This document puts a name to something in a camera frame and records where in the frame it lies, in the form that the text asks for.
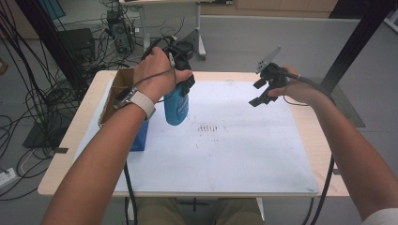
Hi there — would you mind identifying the person's right leg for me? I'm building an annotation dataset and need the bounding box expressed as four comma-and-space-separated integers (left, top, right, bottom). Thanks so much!
215, 197, 266, 225

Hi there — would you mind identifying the person's leg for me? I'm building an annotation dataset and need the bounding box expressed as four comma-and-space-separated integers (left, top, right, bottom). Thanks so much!
135, 197, 177, 225
215, 197, 266, 225

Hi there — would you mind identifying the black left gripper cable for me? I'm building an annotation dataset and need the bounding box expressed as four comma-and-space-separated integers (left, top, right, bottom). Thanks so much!
123, 36, 176, 225

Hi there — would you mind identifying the cardboard box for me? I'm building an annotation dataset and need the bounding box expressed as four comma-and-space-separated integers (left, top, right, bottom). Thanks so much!
98, 67, 150, 153

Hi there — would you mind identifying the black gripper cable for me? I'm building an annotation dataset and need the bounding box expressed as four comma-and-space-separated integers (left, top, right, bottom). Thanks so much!
283, 71, 336, 225
123, 36, 176, 225

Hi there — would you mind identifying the wristwatch with beige band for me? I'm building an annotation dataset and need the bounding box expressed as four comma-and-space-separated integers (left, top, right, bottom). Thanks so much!
113, 86, 157, 120

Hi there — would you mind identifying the computer tower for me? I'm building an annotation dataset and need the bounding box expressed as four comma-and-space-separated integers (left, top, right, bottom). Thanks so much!
106, 8, 136, 54

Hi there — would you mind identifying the white sleeve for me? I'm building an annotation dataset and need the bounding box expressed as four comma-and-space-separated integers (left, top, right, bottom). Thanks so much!
361, 206, 398, 225

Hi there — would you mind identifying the blue plastic bottle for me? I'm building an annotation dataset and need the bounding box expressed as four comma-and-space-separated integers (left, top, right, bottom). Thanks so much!
162, 82, 191, 127

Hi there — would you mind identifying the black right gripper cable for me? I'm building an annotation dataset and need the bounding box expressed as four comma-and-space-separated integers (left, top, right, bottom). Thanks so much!
283, 71, 336, 225

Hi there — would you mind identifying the person's left leg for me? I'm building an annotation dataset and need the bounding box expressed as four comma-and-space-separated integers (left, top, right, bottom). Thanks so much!
135, 197, 177, 225

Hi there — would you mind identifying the black stand base plate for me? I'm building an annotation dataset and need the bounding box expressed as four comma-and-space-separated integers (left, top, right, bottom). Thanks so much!
22, 120, 69, 150

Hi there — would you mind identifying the white table mat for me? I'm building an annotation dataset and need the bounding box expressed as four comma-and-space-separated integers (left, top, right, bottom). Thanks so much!
73, 79, 319, 195

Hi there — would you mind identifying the white power strip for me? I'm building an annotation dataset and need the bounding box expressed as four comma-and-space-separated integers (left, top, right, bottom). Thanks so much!
0, 167, 18, 189

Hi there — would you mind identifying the black metal stand post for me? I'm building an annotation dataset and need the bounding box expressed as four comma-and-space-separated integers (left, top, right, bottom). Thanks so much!
318, 0, 398, 95
13, 0, 86, 97

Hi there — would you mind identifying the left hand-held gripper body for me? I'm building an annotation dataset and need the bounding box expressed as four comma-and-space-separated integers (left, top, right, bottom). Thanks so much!
162, 39, 195, 71

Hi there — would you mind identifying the black equipment case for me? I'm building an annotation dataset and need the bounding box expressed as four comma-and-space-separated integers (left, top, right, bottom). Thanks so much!
58, 27, 97, 64

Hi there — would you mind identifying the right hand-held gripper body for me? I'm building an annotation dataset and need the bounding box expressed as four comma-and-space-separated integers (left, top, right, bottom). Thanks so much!
254, 45, 289, 92

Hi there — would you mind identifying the tangle of black cables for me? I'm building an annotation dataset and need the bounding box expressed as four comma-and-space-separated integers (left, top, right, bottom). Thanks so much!
0, 0, 148, 201

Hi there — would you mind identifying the person's right hand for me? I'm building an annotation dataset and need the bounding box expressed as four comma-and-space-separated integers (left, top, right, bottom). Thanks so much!
267, 66, 324, 106

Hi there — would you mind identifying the wooden cabinet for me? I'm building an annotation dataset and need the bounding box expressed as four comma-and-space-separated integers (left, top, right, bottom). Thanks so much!
200, 0, 340, 19

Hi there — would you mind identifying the white desk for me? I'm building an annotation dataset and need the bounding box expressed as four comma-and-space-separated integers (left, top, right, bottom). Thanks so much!
119, 0, 208, 62

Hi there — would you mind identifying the person's left hand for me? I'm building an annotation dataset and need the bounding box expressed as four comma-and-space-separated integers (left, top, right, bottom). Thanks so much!
132, 46, 193, 104

